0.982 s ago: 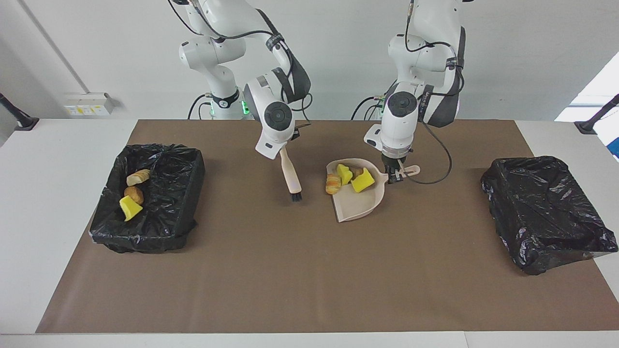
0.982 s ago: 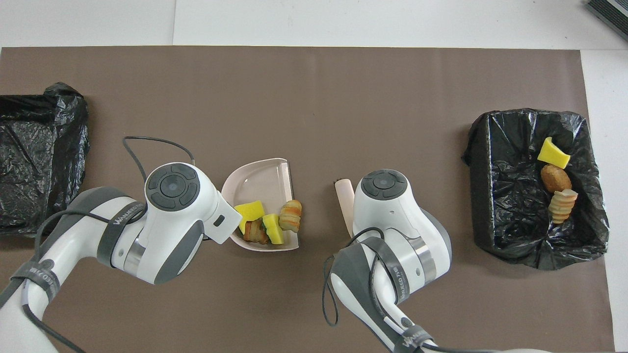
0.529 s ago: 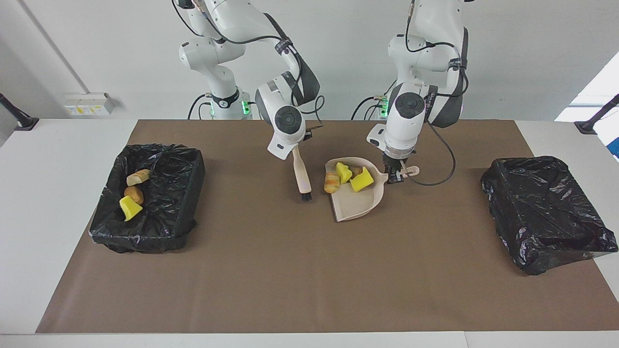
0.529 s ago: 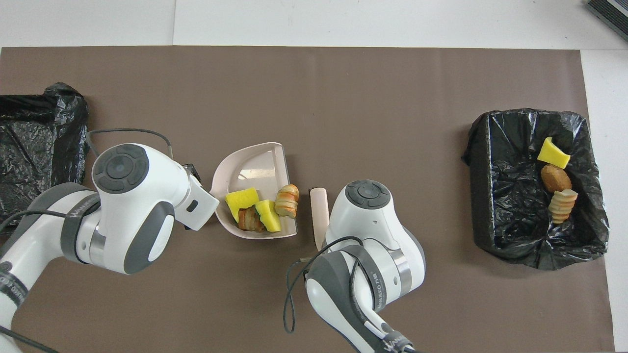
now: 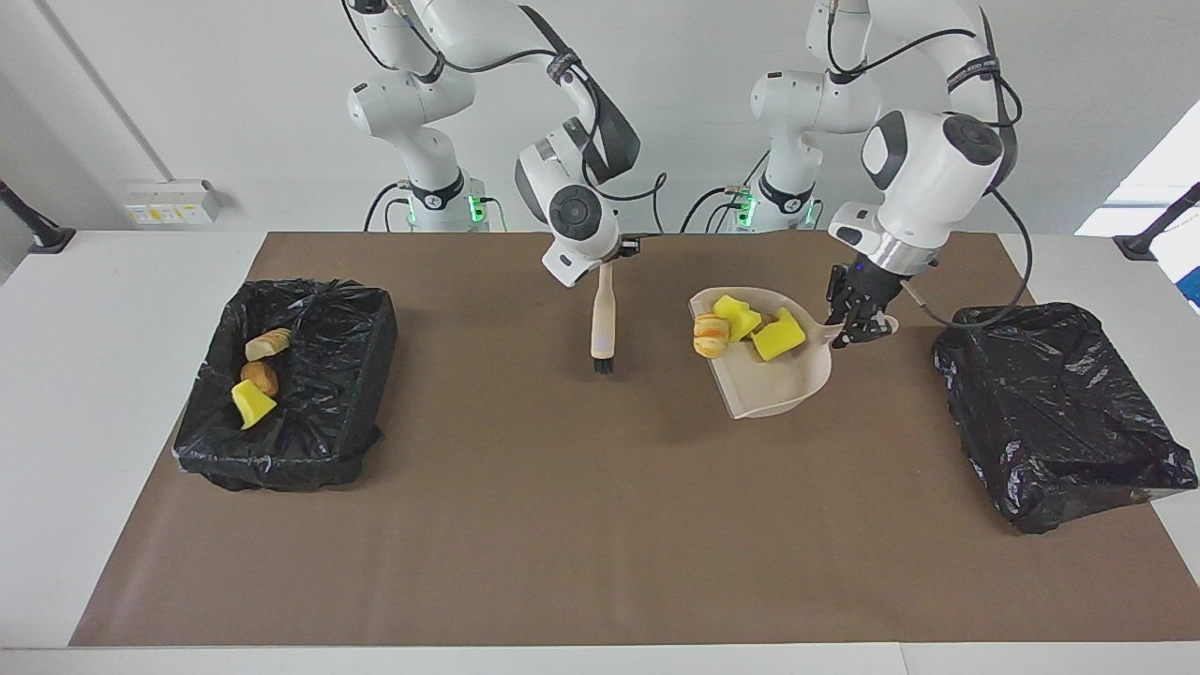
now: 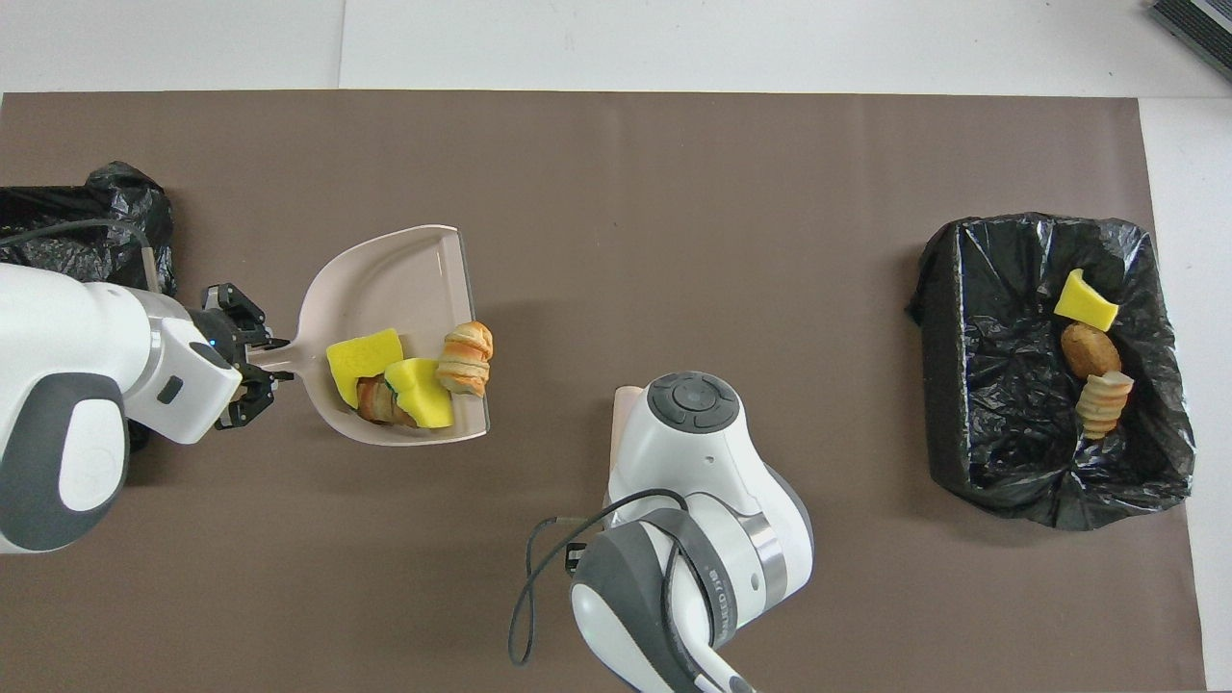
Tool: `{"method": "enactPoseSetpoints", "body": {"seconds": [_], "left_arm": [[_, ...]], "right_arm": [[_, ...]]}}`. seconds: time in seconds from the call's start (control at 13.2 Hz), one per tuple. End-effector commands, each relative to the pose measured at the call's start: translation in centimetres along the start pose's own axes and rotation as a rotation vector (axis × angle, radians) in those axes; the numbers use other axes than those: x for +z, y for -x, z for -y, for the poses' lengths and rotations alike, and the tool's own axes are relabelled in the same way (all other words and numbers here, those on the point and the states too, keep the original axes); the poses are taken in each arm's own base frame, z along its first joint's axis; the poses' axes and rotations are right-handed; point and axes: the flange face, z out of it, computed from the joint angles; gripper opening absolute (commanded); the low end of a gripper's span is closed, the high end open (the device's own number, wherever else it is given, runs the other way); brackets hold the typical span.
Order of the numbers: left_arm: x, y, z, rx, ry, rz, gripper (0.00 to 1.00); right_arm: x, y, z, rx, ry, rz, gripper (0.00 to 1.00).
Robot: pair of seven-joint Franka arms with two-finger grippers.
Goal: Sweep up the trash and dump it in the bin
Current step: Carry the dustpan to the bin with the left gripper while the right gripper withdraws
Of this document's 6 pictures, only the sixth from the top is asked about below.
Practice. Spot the yellow sponge with green pad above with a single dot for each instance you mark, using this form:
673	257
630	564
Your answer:
428	390

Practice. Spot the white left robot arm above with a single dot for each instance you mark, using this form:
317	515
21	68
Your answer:
67	385

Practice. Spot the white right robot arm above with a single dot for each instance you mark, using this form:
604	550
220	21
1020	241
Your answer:
693	462

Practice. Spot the beige rounded bread chunk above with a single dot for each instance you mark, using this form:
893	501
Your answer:
467	358

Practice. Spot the small yellow sponge wedge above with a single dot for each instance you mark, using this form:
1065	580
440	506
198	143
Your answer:
1086	303

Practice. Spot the beige plastic dustpan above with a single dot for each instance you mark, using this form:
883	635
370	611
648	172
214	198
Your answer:
395	279

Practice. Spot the orange bread crust piece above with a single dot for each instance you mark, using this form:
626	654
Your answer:
377	402

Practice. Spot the grey ribbed device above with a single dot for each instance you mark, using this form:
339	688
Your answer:
1203	24

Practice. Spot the brown paper table mat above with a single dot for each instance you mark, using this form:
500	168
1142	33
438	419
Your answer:
674	192

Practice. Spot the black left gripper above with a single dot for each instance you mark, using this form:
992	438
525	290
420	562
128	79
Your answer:
229	337

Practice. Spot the oval brown bread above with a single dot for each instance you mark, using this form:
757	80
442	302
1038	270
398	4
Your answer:
1090	351

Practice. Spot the yellow sponge chunk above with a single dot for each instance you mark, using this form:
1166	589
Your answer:
361	361

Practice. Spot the beige angular bread chunk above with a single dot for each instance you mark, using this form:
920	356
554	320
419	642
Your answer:
1102	404

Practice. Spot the beige hand brush black bristles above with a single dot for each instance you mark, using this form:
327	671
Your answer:
624	414

